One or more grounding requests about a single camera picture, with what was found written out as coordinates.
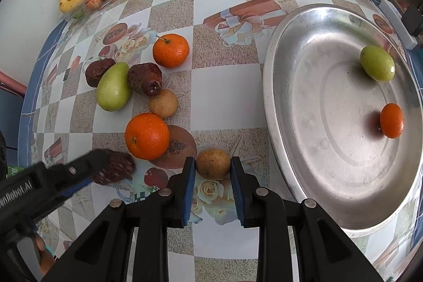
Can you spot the large orange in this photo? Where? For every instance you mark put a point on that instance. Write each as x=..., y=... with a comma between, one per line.
x=147, y=136

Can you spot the mandarin orange with stem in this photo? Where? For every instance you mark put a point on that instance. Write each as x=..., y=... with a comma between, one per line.
x=171, y=50

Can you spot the black power adapter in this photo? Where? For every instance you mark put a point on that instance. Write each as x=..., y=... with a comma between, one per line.
x=413, y=21

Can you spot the checkered printed tablecloth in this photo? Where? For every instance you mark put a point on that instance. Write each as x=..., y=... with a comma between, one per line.
x=224, y=97

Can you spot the green mango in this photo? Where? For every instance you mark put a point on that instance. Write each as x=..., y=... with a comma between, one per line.
x=113, y=87

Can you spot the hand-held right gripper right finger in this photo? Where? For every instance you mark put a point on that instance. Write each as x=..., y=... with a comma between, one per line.
x=237, y=194

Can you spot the round metal tray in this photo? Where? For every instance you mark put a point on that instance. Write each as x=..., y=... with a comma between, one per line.
x=330, y=136

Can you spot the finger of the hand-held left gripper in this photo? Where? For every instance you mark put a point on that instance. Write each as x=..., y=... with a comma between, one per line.
x=76, y=188
x=77, y=166

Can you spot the person's left hand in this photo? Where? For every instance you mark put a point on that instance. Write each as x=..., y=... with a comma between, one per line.
x=42, y=252

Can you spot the green jujube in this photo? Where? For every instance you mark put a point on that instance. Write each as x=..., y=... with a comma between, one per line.
x=377, y=63

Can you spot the white power strip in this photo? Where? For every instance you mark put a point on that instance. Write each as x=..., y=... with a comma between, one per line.
x=396, y=22

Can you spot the pink furniture edge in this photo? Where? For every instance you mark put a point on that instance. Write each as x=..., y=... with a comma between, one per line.
x=11, y=82

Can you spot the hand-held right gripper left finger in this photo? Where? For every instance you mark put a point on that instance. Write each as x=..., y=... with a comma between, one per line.
x=188, y=192

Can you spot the small brown longan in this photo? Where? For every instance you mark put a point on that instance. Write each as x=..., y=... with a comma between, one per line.
x=163, y=103
x=213, y=163

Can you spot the dark brown date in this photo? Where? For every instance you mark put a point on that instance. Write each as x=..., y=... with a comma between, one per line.
x=117, y=168
x=144, y=77
x=97, y=71

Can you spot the small kumquat orange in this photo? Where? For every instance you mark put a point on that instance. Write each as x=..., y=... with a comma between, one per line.
x=392, y=120

